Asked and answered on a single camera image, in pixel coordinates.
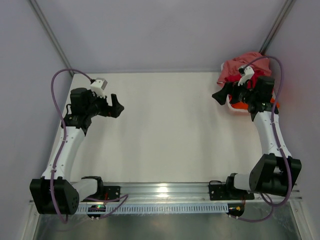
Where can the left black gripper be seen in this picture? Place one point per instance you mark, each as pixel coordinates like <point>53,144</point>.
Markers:
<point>113,111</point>

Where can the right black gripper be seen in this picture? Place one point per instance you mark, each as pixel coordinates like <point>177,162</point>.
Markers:
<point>230,88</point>

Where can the salmon pink t shirt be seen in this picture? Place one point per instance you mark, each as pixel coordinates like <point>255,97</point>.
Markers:
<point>230,68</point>

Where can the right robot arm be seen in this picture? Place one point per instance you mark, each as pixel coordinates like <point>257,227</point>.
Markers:
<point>276,171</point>

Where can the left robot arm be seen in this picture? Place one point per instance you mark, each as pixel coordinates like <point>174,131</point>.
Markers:
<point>53,193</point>

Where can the orange t shirt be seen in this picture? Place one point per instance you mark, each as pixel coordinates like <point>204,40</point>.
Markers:
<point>239,106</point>

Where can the white plastic bin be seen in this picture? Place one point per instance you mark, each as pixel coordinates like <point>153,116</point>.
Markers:
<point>241,112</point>

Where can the crimson red t shirt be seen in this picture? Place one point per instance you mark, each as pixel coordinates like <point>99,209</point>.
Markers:
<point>250,84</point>

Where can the left black controller board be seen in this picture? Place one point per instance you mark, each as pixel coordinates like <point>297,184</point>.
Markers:
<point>96,211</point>

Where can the black controller board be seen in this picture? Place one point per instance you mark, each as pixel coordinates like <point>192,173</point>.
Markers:
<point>96,211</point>
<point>235,209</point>

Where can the right black controller board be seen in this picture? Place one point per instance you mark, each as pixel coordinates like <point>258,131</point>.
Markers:
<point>235,209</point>

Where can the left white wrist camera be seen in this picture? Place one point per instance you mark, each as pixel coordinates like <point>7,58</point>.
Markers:
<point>98,87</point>

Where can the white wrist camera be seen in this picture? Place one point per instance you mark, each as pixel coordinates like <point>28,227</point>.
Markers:
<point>246,73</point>
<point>98,87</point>

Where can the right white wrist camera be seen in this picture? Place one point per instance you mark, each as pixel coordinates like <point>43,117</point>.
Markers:
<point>246,73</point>

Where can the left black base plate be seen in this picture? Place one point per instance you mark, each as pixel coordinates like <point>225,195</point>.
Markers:
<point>109,193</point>

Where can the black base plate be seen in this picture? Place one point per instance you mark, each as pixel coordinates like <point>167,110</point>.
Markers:
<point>220,191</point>
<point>109,193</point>

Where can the aluminium front rail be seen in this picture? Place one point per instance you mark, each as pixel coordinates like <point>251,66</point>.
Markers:
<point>165,191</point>

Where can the right corner aluminium post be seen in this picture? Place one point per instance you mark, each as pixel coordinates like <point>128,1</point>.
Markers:
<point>276,25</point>

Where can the corner aluminium post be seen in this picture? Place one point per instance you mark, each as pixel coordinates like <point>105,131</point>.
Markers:
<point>276,25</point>
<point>49,32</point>

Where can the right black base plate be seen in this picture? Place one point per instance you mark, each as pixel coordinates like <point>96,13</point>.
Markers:
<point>220,191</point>

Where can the slotted grey cable duct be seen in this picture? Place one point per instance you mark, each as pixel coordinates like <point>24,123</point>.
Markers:
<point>160,208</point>

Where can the left corner aluminium post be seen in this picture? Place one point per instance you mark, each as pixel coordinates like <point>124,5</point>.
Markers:
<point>49,32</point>

